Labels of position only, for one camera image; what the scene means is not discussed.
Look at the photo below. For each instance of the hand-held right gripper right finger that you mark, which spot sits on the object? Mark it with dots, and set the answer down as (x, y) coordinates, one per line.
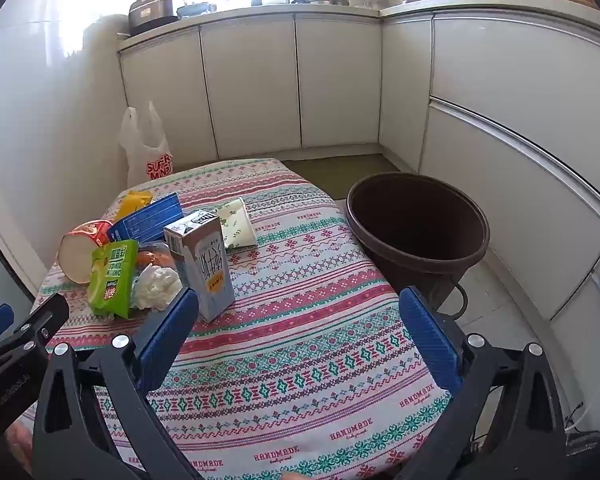
(430, 340)

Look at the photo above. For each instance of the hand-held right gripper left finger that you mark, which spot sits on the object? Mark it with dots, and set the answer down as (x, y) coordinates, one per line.
(167, 335)

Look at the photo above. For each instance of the white tissue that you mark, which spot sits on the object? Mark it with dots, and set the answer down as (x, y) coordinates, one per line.
(155, 285)

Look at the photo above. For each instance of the red instant noodle cup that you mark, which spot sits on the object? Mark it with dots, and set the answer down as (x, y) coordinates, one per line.
(80, 255)

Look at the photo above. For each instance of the grey milk carton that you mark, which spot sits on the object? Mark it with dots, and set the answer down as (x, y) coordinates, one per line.
(205, 265)

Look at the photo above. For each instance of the brown plastic trash bin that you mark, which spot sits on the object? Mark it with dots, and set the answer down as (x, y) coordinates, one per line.
(415, 220)

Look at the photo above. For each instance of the leaf print paper cup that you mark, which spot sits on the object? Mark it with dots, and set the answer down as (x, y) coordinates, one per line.
(237, 225)

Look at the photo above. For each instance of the yellow snack packet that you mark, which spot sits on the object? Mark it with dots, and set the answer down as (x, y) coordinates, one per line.
(132, 201)

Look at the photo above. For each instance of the green snack packet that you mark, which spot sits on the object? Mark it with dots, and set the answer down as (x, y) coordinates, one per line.
(110, 280)

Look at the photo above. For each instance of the orange snack wrapper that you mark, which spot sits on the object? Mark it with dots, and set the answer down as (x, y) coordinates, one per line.
(155, 255)

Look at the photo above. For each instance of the blue paper packet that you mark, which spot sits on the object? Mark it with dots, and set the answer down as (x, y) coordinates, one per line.
(145, 220)

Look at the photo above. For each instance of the patterned tablecloth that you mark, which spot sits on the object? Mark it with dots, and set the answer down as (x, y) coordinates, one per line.
(305, 310)

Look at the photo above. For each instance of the white plastic bag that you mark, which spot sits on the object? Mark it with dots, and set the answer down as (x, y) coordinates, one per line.
(145, 155)

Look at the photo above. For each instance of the olive floor mat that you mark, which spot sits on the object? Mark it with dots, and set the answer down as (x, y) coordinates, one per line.
(340, 175)

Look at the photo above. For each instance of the white kitchen cabinet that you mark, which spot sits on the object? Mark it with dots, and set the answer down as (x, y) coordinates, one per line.
(340, 75)

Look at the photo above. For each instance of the dark rice cooker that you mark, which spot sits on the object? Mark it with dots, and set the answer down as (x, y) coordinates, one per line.
(150, 10)

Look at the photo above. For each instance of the blue-grey cooking pot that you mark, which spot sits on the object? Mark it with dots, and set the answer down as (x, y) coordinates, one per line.
(195, 10)

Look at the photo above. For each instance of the steel basin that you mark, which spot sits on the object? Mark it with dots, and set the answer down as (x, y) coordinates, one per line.
(320, 0)

